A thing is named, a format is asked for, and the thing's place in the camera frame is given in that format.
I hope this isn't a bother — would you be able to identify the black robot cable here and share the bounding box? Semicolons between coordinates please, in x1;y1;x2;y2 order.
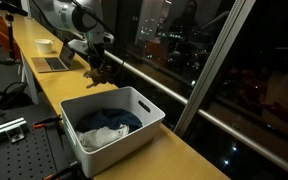
71;0;117;38

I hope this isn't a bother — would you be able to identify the aluminium extrusion rail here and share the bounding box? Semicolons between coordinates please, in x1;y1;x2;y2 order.
0;116;29;141

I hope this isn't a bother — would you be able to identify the white bowl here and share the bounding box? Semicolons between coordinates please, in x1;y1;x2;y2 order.
34;38;55;55

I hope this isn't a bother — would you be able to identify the grey window mullion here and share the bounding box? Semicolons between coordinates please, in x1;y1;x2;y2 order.
173;0;257;138

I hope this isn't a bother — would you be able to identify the long metal handrail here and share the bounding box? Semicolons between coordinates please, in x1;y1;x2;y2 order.
30;6;288;180

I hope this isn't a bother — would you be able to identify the white plastic basket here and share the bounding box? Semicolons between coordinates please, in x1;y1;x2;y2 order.
59;86;167;178

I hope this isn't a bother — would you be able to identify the silver open laptop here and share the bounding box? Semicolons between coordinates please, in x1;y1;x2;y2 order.
31;36;79;74

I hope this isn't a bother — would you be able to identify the white towel cloth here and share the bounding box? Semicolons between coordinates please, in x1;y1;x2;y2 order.
76;123;131;153

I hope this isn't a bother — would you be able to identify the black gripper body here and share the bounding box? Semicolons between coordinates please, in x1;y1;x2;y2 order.
87;41;106;67

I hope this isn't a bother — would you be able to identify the small metal bracket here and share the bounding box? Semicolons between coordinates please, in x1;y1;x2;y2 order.
6;127;26;145

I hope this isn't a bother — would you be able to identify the dark blue cloth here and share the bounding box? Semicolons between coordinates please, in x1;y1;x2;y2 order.
74;107;144;134

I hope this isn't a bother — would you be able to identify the black bag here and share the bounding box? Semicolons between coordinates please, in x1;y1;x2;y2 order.
0;81;34;111

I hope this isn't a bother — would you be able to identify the black clamp orange handle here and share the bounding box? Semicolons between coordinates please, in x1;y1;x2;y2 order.
32;114;66;150
42;161;92;180

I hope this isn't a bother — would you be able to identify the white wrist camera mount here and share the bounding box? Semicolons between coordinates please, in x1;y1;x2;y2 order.
67;32;115;55

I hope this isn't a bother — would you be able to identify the black perforated breadboard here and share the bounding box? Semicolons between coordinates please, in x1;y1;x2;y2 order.
0;102;79;180

